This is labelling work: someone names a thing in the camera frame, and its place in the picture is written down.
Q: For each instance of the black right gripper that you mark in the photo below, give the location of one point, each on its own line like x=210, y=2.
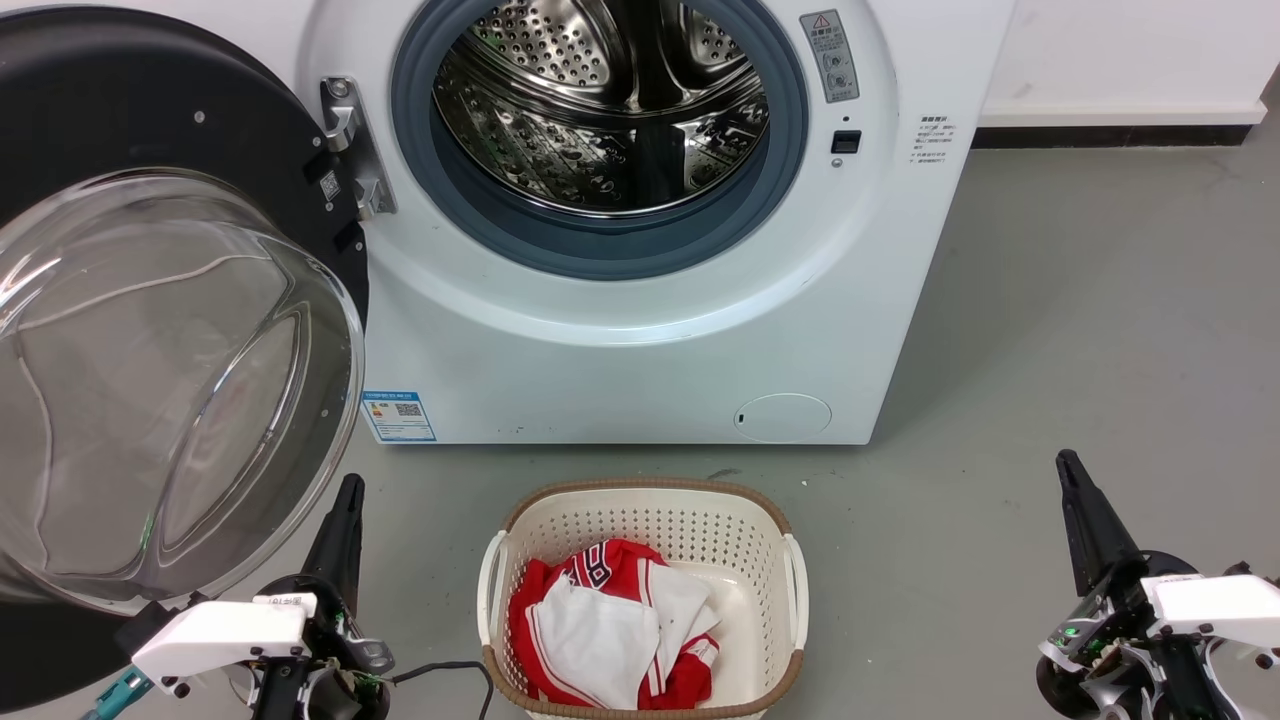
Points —
x=1120, y=612

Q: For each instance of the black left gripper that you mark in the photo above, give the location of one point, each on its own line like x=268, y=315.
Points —
x=325, y=640

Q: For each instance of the black round glass washer door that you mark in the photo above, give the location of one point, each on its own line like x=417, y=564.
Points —
x=130, y=110

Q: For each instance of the white front-load washing machine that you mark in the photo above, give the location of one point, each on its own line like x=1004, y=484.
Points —
x=600, y=350

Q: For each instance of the metal door hinge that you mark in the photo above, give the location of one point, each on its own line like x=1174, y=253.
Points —
x=355, y=150

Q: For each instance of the black door lock slot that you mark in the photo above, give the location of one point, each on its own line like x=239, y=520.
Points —
x=846, y=141

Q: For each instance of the blue energy label sticker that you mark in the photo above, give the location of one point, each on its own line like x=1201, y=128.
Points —
x=400, y=415

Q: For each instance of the teal connector piece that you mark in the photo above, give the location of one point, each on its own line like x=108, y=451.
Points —
x=118, y=695

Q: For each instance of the red and white jersey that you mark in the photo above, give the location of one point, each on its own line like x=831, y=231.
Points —
x=600, y=630

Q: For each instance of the round white filter cover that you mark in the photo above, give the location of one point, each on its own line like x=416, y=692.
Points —
x=783, y=418

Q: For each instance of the cream plastic laundry basket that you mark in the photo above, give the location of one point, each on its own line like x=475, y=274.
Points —
x=745, y=560

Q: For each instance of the steel perforated washer drum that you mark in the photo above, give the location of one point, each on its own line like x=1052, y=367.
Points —
x=600, y=110

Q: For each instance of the grey warning sticker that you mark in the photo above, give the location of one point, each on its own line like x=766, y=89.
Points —
x=829, y=55

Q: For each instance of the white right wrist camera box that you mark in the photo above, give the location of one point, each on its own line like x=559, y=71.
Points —
x=1215, y=605

